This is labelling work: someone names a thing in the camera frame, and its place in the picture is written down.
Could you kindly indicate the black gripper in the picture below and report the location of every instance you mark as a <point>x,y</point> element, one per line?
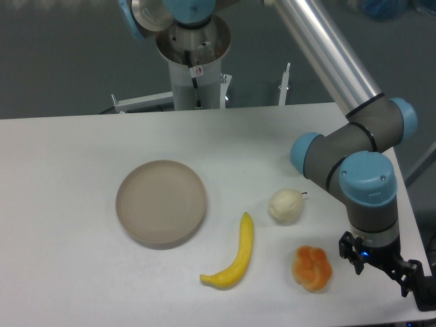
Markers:
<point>383,251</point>

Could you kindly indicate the yellow toy banana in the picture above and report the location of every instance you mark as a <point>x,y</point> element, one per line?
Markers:
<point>234,273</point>

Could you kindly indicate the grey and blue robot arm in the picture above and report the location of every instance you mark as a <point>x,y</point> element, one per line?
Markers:
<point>349,163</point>

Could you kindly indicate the black box at table edge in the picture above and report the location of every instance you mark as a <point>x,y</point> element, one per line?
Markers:
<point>423,288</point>

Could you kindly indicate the grey metal leg right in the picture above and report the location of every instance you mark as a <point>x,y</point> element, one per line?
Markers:
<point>420,166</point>

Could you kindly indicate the round beige plate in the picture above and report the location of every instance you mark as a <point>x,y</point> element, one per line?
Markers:
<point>161,204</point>

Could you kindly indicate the blue plastic bag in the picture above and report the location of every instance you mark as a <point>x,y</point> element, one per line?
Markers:
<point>381,10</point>

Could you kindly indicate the right aluminium frame bracket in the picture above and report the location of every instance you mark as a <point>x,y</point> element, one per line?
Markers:
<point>284,86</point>

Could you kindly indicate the aluminium frame bracket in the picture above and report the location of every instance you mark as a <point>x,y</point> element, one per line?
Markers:
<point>143,104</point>
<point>284,86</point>

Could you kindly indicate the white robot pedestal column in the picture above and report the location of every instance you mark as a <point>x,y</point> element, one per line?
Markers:
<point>194,57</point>

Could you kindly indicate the left aluminium frame bracket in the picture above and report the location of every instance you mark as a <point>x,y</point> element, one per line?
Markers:
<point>143,104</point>

